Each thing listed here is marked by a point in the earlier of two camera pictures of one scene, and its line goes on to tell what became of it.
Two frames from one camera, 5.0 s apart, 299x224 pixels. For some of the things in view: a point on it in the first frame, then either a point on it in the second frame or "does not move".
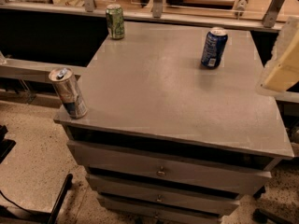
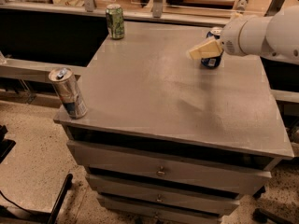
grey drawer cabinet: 177,127 does not move
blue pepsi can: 214,47 does not move
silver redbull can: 69,91 does not move
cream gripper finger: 277,77 → 245,35
